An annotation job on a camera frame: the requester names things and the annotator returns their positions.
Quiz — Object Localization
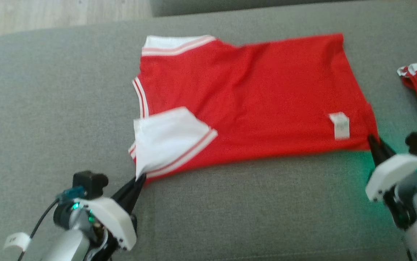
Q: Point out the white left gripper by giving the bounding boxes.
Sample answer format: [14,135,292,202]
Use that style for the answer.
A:
[81,175,147,251]

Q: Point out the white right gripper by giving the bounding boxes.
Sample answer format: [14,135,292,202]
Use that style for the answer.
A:
[365,135,417,202]

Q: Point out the red basketball jersey white sleeves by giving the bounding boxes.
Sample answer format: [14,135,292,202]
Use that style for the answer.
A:
[128,33,380,185]

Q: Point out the large grey sofa seat cushion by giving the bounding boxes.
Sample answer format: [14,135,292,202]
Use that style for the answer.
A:
[0,0,417,261]

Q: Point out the small grey sofa cushion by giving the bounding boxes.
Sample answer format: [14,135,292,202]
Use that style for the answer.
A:
[150,0,357,17]

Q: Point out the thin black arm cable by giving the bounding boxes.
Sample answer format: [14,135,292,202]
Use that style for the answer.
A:
[18,198,62,261]

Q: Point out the white cable label tag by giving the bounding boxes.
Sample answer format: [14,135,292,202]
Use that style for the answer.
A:
[4,232,31,251]

